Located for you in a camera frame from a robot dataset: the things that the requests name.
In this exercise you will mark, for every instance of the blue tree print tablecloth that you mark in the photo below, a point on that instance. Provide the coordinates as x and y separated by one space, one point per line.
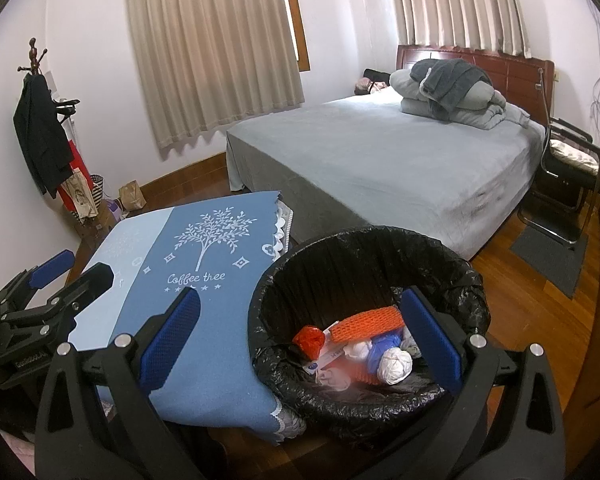
220 320

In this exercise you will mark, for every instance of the wooden window frame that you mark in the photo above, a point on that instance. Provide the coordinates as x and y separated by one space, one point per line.
295 20

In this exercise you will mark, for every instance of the folded grey duvet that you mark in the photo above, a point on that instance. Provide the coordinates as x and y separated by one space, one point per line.
405 85

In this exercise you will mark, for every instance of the dark grey garment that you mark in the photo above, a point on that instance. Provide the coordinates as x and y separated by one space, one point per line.
452 82

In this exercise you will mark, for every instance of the brown paper bag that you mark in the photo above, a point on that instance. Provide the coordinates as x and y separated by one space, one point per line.
132 196

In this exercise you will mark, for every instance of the purple bag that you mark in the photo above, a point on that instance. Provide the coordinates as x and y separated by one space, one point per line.
115 210

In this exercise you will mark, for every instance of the bed with grey sheet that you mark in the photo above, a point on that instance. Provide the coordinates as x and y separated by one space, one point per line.
380 160

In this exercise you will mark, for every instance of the cardboard box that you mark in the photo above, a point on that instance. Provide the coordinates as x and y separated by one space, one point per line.
100 225

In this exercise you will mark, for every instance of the pink cloth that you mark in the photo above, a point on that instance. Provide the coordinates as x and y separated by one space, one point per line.
19 450

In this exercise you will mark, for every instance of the blue plastic bag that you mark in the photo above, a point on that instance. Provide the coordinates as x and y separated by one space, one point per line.
382 347

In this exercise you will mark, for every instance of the narrow beige curtain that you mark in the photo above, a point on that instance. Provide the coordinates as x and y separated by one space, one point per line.
460 5

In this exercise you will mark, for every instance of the trash bin with black liner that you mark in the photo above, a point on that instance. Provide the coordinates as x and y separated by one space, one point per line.
355 260

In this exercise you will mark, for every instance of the orange foam net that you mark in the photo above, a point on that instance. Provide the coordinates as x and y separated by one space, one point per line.
365 375
365 325

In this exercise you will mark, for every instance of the grey floor mat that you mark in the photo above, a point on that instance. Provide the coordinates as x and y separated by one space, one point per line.
550 265

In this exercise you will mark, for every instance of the cream tote bag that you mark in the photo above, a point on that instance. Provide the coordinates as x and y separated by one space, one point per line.
75 192

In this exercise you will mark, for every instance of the patterned chair cushion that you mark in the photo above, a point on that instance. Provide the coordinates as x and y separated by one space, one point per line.
575 154

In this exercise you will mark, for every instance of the black clothes hanger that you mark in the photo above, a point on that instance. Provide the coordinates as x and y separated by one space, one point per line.
67 105

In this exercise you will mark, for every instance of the pink bundle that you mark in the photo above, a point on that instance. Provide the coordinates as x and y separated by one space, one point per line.
367 86

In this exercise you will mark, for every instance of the wooden coat rack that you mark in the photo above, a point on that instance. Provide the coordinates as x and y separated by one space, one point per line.
32 55

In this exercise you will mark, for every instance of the white paper packet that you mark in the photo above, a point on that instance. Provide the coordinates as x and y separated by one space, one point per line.
320 362

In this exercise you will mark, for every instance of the black folding chair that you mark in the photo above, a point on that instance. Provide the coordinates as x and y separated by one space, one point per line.
555 195

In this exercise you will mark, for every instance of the red plastic bag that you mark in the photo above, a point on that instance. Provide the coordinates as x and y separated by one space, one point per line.
309 342

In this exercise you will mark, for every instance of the striped bag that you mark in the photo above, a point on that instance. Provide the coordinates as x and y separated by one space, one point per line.
96 192

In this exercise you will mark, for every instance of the red garment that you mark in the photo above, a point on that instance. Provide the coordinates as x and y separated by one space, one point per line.
76 157

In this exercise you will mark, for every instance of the black coat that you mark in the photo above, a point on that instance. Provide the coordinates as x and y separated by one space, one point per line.
40 135

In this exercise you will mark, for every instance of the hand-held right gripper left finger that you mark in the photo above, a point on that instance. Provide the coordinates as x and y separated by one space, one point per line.
172 335

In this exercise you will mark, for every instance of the black bag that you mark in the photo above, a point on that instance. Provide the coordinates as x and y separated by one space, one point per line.
377 75

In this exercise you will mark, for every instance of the grey plastic bag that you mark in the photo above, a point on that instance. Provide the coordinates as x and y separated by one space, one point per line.
410 344

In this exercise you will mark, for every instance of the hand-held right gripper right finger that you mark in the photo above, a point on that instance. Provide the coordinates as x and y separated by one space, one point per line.
430 340

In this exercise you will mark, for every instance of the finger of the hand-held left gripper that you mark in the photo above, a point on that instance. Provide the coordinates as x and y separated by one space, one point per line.
90 285
52 267

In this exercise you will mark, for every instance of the wide beige curtain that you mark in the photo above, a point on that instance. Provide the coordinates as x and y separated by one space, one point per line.
210 45

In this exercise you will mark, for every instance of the wooden headboard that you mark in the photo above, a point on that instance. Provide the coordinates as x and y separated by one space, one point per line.
515 75

